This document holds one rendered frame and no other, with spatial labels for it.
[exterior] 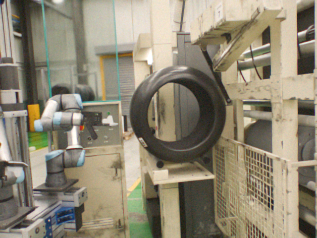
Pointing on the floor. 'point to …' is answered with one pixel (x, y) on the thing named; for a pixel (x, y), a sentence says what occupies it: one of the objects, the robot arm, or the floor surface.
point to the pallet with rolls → (126, 128)
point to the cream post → (165, 111)
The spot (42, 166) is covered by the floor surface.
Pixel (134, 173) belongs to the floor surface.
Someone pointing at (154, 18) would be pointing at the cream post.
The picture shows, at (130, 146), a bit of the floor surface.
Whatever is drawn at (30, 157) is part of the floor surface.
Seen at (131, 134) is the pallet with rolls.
